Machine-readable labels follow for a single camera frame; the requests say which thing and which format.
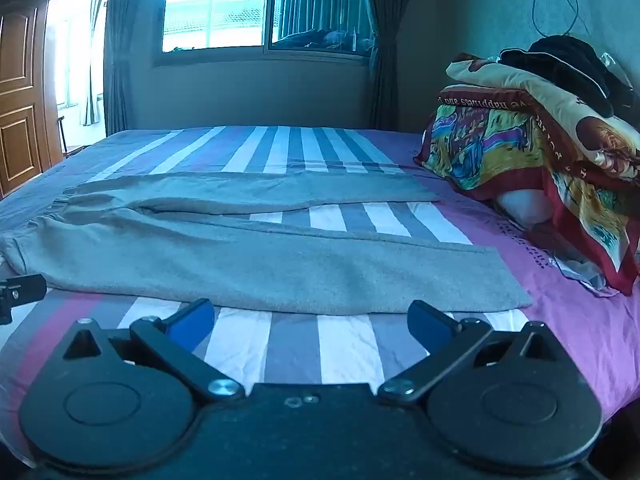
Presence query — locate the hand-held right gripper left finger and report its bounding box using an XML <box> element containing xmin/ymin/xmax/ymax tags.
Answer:
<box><xmin>62</xmin><ymin>298</ymin><xmax>246</xmax><ymax>402</ymax></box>

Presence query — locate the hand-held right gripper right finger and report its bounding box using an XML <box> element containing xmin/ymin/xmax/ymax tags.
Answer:
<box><xmin>378</xmin><ymin>300</ymin><xmax>568</xmax><ymax>403</ymax></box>

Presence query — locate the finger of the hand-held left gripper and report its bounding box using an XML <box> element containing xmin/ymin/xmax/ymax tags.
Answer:
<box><xmin>0</xmin><ymin>274</ymin><xmax>47</xmax><ymax>325</ymax></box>

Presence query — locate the brown towel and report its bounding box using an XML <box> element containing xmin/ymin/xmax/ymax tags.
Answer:
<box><xmin>0</xmin><ymin>170</ymin><xmax>533</xmax><ymax>316</ymax></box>

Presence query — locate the bed with striped sheet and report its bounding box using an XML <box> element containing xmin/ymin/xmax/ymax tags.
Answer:
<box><xmin>0</xmin><ymin>125</ymin><xmax>640</xmax><ymax>461</ymax></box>

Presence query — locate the small wooden furniture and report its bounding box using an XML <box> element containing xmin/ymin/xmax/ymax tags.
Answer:
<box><xmin>56</xmin><ymin>115</ymin><xmax>90</xmax><ymax>159</ymax></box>

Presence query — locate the white pillow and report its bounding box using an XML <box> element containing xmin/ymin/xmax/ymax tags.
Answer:
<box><xmin>495</xmin><ymin>187</ymin><xmax>557</xmax><ymax>226</ymax></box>

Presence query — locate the wooden door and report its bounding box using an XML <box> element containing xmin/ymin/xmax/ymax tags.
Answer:
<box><xmin>0</xmin><ymin>0</ymin><xmax>64</xmax><ymax>198</ymax></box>

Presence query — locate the colourful printed bag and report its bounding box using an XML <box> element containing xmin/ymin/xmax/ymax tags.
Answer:
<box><xmin>414</xmin><ymin>52</ymin><xmax>640</xmax><ymax>297</ymax></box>

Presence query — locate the dark curtain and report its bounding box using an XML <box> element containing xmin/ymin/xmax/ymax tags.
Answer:
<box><xmin>360</xmin><ymin>0</ymin><xmax>402</xmax><ymax>132</ymax></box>
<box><xmin>105</xmin><ymin>0</ymin><xmax>168</xmax><ymax>137</ymax></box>

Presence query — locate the white sheer curtain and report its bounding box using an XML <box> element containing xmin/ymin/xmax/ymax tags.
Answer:
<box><xmin>81</xmin><ymin>0</ymin><xmax>110</xmax><ymax>127</ymax></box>

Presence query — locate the black garment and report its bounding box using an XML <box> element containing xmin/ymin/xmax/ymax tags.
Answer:
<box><xmin>500</xmin><ymin>35</ymin><xmax>640</xmax><ymax>118</ymax></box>

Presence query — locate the window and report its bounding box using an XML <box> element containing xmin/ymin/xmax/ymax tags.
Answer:
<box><xmin>155</xmin><ymin>0</ymin><xmax>381</xmax><ymax>67</ymax></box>

